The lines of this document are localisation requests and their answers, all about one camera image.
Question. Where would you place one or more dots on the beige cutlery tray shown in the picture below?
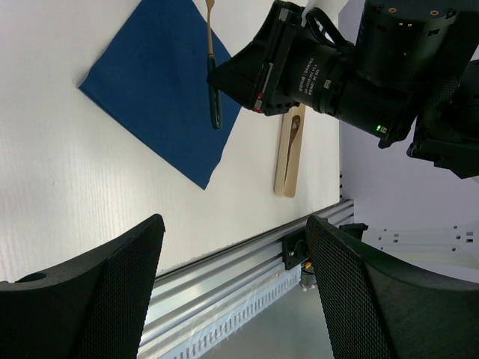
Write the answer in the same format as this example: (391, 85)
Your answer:
(290, 161)

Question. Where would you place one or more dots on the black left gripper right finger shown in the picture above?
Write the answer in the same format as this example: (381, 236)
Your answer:
(378, 306)

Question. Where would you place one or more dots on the aluminium table edge rail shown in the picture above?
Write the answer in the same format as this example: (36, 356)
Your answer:
(182, 293)

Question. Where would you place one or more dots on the gold fork green handle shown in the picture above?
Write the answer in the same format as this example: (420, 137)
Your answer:
(214, 97)

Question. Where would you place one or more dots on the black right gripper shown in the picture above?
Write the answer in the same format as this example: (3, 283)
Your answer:
(403, 68)

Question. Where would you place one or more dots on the brown wooden spoon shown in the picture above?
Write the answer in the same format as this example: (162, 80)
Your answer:
(292, 142)

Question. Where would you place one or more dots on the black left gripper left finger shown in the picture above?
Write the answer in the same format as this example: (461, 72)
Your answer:
(91, 306)

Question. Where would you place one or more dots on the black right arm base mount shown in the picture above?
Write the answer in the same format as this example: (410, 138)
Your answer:
(295, 247)

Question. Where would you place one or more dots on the blue paper napkin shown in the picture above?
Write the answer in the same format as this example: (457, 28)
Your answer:
(152, 79)

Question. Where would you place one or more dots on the white slotted cable duct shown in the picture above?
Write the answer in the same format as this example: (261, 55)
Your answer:
(228, 316)

